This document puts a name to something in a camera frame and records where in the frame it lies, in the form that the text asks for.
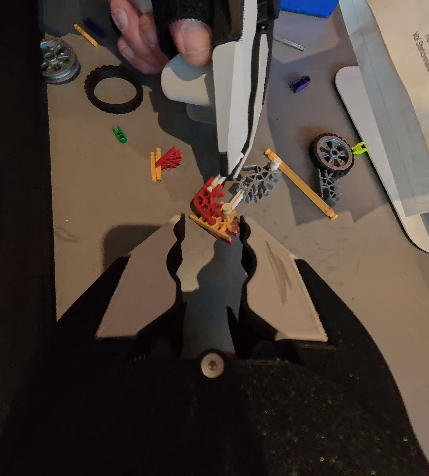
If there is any toy wheel with black tyre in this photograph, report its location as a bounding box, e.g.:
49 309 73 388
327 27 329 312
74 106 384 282
313 133 356 173

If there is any silver toy wheel hub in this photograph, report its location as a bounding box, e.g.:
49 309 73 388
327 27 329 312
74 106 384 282
39 38 81 85

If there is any person's left hand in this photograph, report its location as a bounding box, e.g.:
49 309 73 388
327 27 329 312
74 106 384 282
110 0 219 74

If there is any red connector with white rod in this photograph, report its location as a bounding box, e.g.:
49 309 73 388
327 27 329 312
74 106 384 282
193 174 227 226

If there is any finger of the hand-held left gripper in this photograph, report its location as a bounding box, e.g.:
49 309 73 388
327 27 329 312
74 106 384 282
212 0 257 179
230 20 274 179

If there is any grey toy connector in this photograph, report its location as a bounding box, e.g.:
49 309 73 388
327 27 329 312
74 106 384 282
229 163 282 204
318 169 344 207

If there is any long yellow toy rod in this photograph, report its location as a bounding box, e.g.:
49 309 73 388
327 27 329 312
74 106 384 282
264 148 339 221

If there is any printed instruction sheet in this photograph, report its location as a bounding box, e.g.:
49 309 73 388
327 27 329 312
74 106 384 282
365 0 429 204

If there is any thin metal pin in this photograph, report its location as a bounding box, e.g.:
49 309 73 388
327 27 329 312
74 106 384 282
273 35 306 52

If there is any purple toy clip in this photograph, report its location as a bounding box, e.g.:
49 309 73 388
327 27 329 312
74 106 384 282
82 16 106 38
289 75 311 94

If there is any blue plastic bin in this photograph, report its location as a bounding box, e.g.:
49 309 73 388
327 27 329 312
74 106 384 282
279 0 340 18

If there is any yellow toy connector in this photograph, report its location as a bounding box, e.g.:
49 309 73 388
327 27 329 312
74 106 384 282
189 213 239 242

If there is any black toy tyre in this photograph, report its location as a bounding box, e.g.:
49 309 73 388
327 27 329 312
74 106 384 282
84 65 144 115

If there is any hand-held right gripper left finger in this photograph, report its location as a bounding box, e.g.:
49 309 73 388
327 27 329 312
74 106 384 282
95 214 186 339

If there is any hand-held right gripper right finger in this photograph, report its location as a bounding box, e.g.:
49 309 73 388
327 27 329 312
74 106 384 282
238 216 328 343

